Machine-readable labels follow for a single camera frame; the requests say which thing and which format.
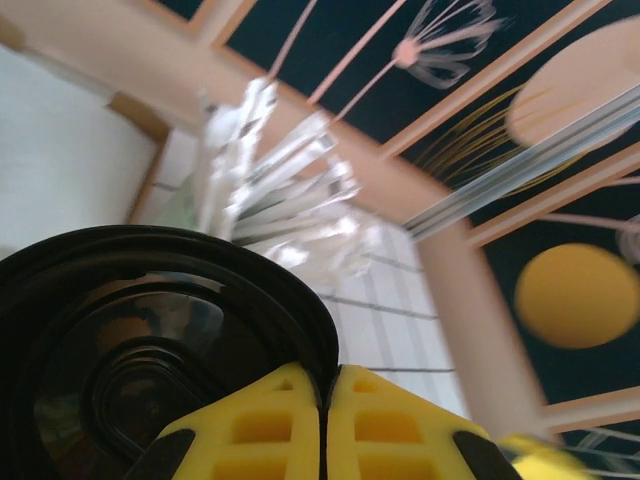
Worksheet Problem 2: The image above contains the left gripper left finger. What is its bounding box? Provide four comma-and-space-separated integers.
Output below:
124, 362, 327, 480

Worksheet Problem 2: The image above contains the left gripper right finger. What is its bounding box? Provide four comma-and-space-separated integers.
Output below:
327, 363, 594, 480

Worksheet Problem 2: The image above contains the white paper-wrapped straw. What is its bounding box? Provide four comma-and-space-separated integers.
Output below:
219, 77, 282, 216
239, 207, 386, 276
234, 159, 364, 236
234, 110, 342, 221

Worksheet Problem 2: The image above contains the pale green straw holder cup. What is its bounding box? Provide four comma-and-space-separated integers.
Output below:
164, 174, 241, 241

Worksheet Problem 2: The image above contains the white sheet with brown edge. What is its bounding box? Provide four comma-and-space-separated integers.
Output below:
0, 19, 174, 251

